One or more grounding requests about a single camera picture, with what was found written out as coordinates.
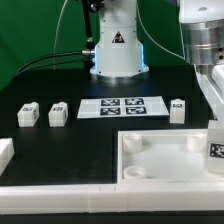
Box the black cable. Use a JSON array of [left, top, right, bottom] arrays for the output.
[[13, 50, 96, 78]]

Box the grey thin cable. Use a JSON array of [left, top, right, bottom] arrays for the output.
[[53, 0, 70, 70]]

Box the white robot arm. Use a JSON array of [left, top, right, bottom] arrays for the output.
[[90, 0, 224, 122]]

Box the white front obstacle rail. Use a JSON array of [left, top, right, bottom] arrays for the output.
[[0, 182, 224, 215]]

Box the white left obstacle block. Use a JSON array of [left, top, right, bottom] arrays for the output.
[[0, 138, 14, 176]]

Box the black pole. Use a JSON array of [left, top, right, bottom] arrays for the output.
[[81, 0, 94, 49]]

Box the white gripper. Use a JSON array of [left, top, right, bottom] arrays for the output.
[[194, 64, 224, 121]]

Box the white square tabletop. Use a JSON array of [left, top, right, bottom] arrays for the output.
[[117, 129, 224, 184]]

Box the white sheet with markers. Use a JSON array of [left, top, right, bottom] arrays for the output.
[[77, 96, 169, 119]]

